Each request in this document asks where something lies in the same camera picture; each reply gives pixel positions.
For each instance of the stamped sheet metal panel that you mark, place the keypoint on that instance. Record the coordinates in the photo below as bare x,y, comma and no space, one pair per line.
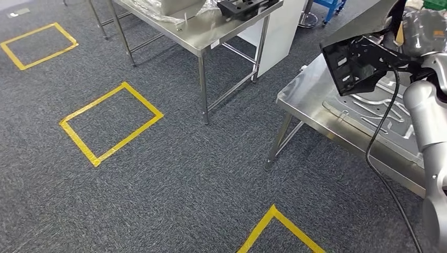
356,111

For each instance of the stainless steel workbench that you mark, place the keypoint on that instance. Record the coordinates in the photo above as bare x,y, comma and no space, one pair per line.
209,31
307,90

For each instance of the white cabinet panel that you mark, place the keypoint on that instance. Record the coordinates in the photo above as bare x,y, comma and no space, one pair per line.
279,42

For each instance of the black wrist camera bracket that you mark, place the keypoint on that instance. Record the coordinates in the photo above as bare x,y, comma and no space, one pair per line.
401,57

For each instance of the grey floor outlet plate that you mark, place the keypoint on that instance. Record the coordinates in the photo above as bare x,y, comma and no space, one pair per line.
18,12

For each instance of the blue wheeled metal rack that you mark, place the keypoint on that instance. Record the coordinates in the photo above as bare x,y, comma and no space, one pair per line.
330,5

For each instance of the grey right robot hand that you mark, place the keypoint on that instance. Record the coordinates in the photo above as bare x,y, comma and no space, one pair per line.
426,31

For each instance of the long black plastic part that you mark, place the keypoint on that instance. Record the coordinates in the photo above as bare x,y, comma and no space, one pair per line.
356,21
241,8

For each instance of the green plastic crate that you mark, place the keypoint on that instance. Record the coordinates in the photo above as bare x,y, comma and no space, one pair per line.
434,4

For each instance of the clear plastic film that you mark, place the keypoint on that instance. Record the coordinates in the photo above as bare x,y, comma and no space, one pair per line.
146,10

